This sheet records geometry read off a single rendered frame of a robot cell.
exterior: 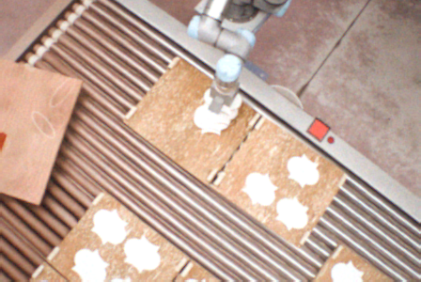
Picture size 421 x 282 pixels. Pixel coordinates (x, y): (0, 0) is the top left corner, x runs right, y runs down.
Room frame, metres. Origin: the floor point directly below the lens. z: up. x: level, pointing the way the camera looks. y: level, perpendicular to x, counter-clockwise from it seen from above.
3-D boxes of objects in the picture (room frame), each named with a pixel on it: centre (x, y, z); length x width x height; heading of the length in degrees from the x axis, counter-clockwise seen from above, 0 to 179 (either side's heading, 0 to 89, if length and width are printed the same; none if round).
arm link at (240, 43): (0.79, -0.05, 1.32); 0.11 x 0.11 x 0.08; 72
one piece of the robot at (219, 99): (0.67, -0.03, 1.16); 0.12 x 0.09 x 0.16; 158
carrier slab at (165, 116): (0.64, 0.06, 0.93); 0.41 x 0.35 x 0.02; 60
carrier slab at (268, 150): (0.44, -0.30, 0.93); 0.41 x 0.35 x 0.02; 62
